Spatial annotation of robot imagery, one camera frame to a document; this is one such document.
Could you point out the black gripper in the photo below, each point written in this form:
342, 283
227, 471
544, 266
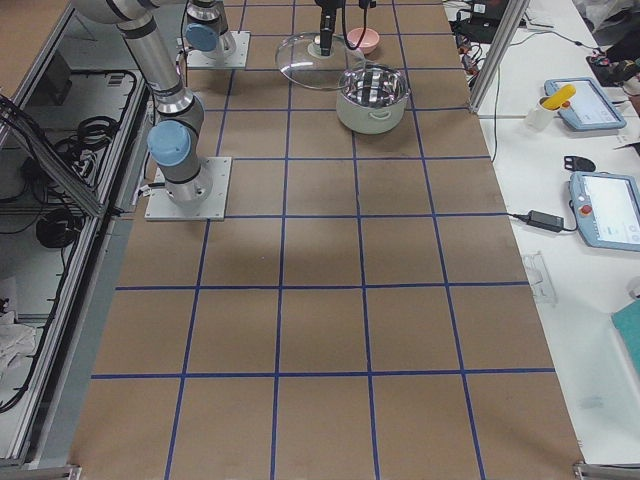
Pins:
325, 22

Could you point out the glass pot lid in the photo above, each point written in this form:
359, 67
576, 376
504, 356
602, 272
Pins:
300, 60

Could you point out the pale green cooking pot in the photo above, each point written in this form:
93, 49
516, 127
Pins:
372, 98

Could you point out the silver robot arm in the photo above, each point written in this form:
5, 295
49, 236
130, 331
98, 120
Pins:
207, 29
172, 142

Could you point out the pink bowl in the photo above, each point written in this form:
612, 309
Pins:
367, 40

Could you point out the white mug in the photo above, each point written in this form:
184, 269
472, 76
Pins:
539, 117

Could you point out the yellow banana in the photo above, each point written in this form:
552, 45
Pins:
560, 97

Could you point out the far blue teach pendant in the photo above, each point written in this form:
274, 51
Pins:
590, 108

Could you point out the blue teach pendant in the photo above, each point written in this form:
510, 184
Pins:
590, 108
606, 208

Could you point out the black computer mouse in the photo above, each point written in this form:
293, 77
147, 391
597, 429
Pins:
575, 163

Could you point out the black power adapter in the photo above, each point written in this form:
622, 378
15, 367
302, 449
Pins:
545, 221

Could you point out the near blue teach pendant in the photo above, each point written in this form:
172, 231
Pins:
606, 208

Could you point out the clear plastic holder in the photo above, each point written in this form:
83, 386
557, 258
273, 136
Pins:
539, 279

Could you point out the white crumpled cloth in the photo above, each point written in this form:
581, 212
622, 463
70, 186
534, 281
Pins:
17, 341

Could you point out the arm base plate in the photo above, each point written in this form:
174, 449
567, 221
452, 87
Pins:
204, 197
230, 54

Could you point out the aluminium frame post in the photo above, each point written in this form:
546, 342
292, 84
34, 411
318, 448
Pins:
505, 32

